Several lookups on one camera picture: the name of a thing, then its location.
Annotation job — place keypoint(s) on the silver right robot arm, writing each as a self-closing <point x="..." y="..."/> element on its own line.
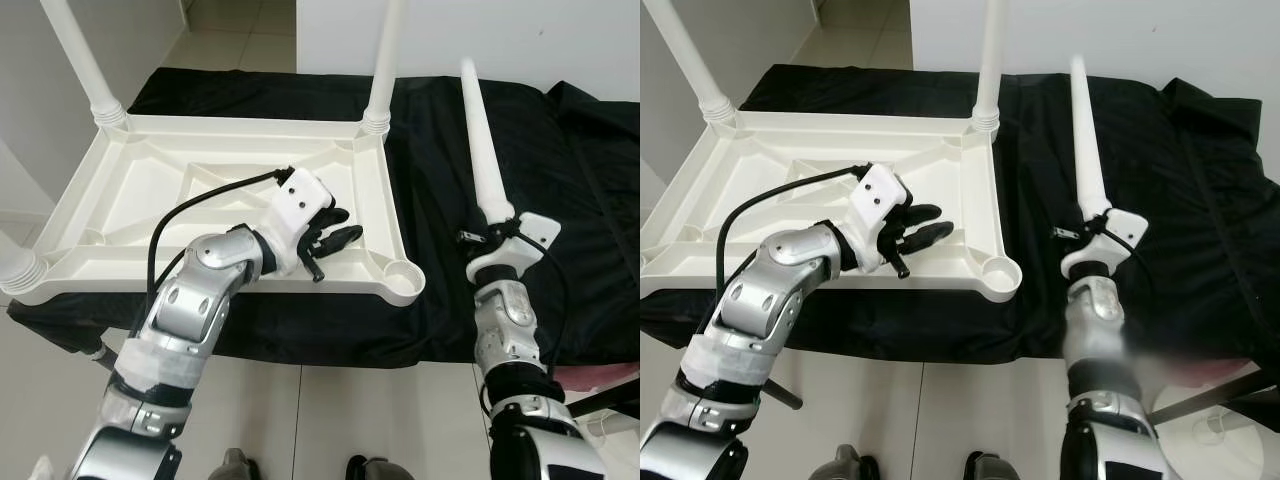
<point x="1095" y="320"/>
<point x="505" y="320"/>

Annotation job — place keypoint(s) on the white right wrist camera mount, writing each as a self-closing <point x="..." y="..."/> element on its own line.
<point x="535" y="228"/>
<point x="1125" y="225"/>

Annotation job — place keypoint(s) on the white round stand base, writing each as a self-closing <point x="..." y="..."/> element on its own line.
<point x="620" y="445"/>
<point x="1230" y="450"/>

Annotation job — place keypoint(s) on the grey robot foot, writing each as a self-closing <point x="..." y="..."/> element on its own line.
<point x="372" y="470"/>
<point x="238" y="466"/>
<point x="990" y="468"/>
<point x="850" y="465"/>

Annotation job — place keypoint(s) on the black metal rod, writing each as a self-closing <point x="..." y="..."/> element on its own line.
<point x="1210" y="395"/>
<point x="610" y="395"/>
<point x="785" y="397"/>
<point x="100" y="358"/>

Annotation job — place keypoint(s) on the white tapered plastic table leg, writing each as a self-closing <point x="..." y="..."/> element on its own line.
<point x="80" y="50"/>
<point x="1088" y="150"/>
<point x="18" y="268"/>
<point x="990" y="60"/>
<point x="385" y="60"/>
<point x="485" y="160"/>
<point x="685" y="50"/>

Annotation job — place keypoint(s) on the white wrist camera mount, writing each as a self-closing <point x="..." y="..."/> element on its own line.
<point x="880" y="195"/>
<point x="1125" y="225"/>
<point x="535" y="228"/>
<point x="300" y="200"/>

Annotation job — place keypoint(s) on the white plastic children table top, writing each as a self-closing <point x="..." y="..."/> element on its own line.
<point x="130" y="190"/>
<point x="750" y="190"/>

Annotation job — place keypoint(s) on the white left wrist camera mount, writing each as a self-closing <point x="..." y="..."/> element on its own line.
<point x="880" y="195"/>
<point x="300" y="200"/>

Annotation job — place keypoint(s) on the pink cloth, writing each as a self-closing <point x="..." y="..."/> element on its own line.
<point x="600" y="375"/>
<point x="1200" y="372"/>

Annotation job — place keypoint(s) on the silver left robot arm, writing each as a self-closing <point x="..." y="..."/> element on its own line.
<point x="190" y="300"/>
<point x="770" y="290"/>

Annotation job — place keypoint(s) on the black cloth table cover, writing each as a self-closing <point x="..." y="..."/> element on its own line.
<point x="560" y="200"/>
<point x="1180" y="200"/>

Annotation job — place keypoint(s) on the grey right robot foot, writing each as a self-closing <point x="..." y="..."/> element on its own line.
<point x="990" y="468"/>
<point x="372" y="470"/>

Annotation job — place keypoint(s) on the grey left robot foot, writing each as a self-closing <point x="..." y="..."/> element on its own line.
<point x="850" y="465"/>
<point x="238" y="466"/>

